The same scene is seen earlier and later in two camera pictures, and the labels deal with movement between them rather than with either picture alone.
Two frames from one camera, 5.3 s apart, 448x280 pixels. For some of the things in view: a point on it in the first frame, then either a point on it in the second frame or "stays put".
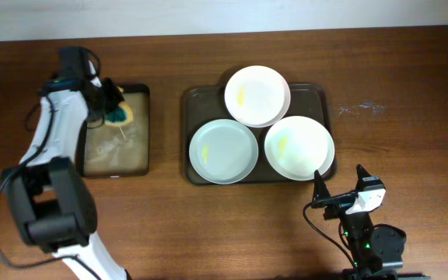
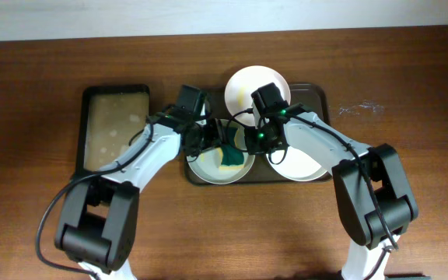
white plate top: [257, 96] stays put
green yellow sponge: [122, 115] to [230, 155]
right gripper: [321, 190] to [253, 146]
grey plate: [223, 151] stays put
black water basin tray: [120, 147] stays put
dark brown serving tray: [204, 103] stays put
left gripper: [113, 88] to [217, 140]
